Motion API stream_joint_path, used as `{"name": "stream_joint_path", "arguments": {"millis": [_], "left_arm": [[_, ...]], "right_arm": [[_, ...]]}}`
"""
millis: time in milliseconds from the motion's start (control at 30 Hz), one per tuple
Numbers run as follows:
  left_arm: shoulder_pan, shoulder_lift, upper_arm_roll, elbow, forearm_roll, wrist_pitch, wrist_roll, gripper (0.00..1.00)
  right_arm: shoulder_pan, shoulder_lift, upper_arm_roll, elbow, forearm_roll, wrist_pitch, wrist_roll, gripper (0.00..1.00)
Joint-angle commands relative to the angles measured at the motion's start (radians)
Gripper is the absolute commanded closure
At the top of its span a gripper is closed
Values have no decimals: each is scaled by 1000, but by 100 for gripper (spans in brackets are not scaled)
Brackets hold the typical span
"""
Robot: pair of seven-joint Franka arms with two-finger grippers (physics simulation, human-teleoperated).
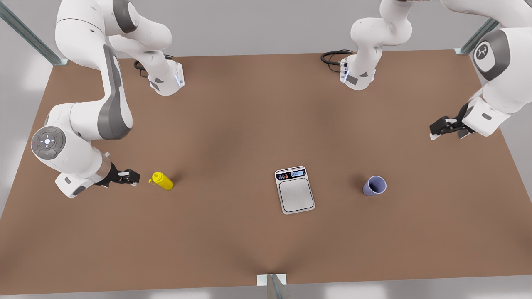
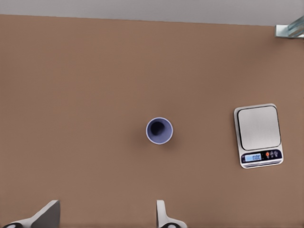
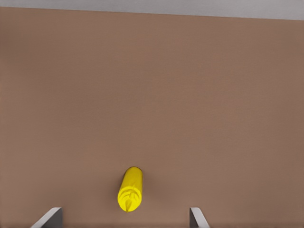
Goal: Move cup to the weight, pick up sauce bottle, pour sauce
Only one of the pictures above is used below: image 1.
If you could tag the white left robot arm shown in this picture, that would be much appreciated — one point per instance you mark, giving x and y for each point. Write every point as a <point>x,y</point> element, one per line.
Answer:
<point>498,62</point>

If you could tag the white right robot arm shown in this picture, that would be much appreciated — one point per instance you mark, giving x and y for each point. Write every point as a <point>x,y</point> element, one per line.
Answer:
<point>114,104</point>

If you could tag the yellow sauce bottle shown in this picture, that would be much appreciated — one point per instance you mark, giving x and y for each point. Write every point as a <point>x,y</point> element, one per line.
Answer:
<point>162,181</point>

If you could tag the lavender cup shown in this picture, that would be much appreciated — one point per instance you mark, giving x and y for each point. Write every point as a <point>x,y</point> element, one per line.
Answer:
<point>373,186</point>

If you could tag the silver kitchen scale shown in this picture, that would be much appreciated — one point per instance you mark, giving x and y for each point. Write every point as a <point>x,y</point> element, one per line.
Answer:
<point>295,191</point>

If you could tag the silver frame post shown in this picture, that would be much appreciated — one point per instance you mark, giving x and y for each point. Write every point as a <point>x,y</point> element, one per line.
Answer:
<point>29,35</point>
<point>274,286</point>
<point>478,37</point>

